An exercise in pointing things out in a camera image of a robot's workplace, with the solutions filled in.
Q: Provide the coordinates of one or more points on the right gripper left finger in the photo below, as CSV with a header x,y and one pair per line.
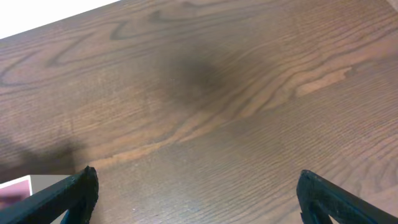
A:
x,y
74,198

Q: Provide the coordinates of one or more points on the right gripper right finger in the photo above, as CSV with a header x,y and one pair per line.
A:
x,y
321,201

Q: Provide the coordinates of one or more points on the white pink cardboard box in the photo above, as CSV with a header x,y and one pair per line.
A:
x,y
18,189

